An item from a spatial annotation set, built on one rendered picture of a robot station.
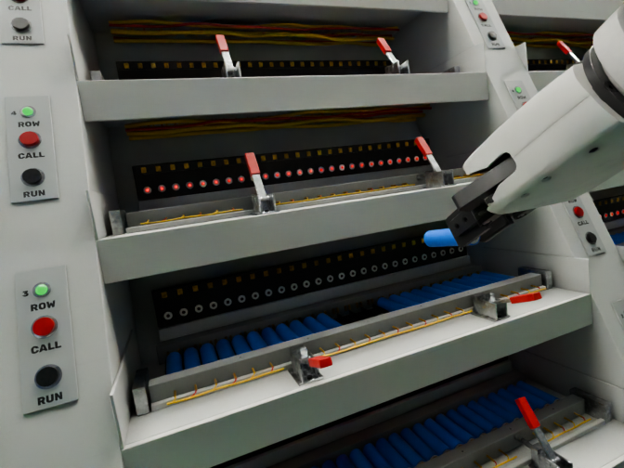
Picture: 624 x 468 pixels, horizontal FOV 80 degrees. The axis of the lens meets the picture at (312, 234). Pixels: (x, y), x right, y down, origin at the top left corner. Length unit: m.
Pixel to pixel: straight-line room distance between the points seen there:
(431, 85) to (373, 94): 0.11
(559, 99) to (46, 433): 0.44
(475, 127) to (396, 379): 0.48
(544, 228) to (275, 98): 0.45
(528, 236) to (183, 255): 0.53
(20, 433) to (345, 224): 0.37
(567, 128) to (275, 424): 0.34
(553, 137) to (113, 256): 0.38
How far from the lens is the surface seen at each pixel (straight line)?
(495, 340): 0.54
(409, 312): 0.51
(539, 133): 0.27
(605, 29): 0.27
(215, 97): 0.52
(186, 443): 0.40
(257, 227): 0.43
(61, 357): 0.41
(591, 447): 0.66
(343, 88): 0.57
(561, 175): 0.28
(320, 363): 0.35
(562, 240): 0.67
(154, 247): 0.42
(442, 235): 0.40
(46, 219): 0.44
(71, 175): 0.46
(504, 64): 0.78
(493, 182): 0.29
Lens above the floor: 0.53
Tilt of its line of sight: 15 degrees up
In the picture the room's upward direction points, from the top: 16 degrees counter-clockwise
